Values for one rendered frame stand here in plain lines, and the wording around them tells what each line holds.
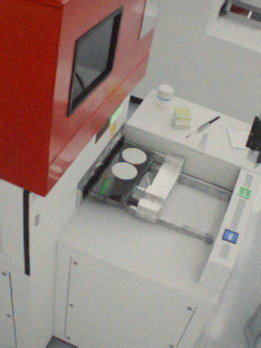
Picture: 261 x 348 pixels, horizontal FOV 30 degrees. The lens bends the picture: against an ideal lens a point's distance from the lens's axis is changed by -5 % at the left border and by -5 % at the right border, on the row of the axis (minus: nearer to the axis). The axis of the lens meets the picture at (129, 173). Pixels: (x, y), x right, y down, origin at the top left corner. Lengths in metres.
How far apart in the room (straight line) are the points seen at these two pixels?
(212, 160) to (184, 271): 0.54
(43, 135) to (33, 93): 0.12
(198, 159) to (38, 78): 1.11
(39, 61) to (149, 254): 0.94
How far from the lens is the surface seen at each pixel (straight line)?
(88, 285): 1.96
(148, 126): 2.18
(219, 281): 1.78
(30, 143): 1.32
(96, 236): 1.87
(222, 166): 2.14
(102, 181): 1.97
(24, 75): 1.22
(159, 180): 2.05
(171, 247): 1.90
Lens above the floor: 2.22
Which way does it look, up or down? 41 degrees down
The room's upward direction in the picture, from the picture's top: 11 degrees clockwise
